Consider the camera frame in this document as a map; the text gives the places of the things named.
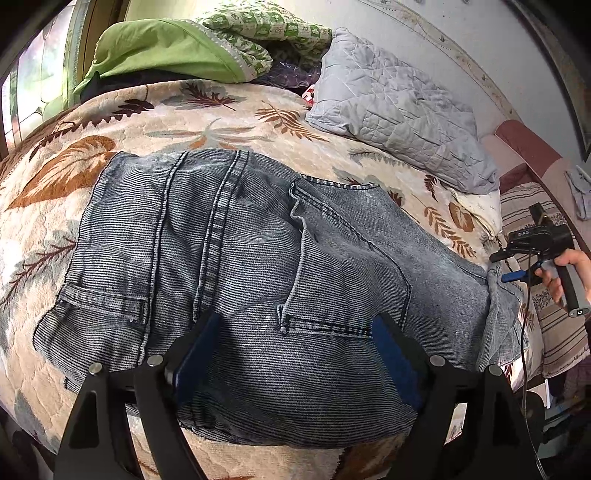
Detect grey denim pants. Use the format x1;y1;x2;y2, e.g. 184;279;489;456
33;150;523;448

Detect person's right hand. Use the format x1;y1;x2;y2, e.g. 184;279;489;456
535;249;591;305

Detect striped beige bedsheet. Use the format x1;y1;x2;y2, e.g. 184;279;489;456
501;182;589;378

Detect grey quilted pillow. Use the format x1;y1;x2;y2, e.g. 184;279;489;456
307;28;500;195

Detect beige leaf-pattern blanket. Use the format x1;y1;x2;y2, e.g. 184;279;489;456
0;79;537;480

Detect red white small box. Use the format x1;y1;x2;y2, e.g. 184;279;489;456
301;84;315;107

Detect dark purple cloth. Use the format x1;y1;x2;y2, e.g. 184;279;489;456
252;61;321;93

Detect green white patterned quilt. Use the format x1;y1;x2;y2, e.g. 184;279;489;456
47;1;332;116

